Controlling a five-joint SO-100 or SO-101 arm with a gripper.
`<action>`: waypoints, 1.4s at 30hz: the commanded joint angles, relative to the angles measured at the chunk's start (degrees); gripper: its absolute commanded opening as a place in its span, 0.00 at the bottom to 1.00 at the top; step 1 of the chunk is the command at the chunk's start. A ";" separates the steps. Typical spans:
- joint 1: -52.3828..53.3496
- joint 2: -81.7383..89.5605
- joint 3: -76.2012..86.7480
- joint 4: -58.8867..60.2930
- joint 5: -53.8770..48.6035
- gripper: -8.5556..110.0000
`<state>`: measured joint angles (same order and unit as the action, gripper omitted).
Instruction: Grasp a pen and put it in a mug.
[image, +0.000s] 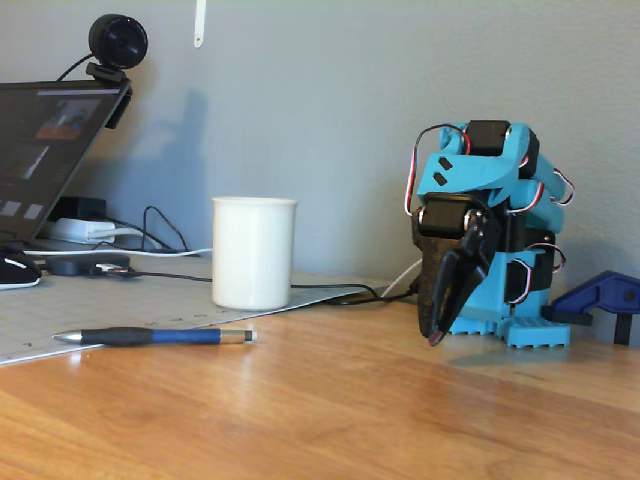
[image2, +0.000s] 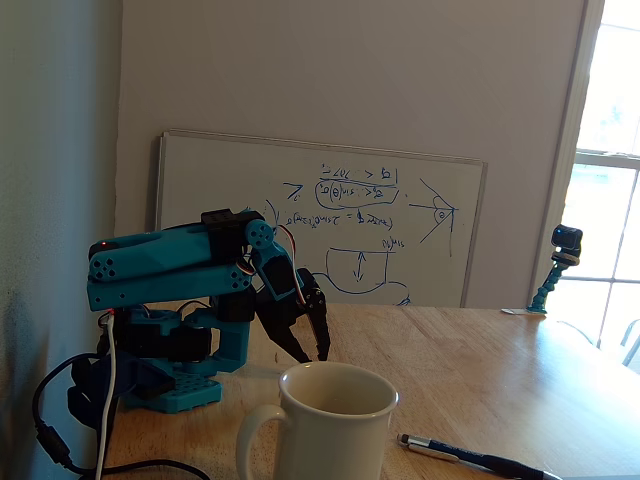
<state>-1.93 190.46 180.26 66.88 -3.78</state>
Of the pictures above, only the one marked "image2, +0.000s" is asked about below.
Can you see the blue and black pen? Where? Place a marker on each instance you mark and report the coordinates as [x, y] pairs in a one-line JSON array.
[[450, 451]]

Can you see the whiteboard with blue writing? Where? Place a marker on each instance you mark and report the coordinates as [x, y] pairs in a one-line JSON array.
[[225, 175]]

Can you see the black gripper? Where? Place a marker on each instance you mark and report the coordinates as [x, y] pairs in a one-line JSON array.
[[299, 309]]

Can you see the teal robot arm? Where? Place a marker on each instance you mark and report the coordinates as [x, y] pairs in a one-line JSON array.
[[150, 260]]

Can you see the teal gooseneck camera mount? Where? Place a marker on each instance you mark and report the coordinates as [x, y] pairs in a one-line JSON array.
[[547, 285]]

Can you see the white window frame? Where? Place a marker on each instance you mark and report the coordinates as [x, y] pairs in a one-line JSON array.
[[575, 125]]

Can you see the white ceramic mug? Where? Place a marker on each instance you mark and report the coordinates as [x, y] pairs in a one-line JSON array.
[[340, 440]]

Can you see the dark blue table clamp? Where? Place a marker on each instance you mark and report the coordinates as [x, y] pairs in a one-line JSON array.
[[142, 376]]

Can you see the small black action camera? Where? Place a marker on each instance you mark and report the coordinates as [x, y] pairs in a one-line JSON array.
[[567, 237]]

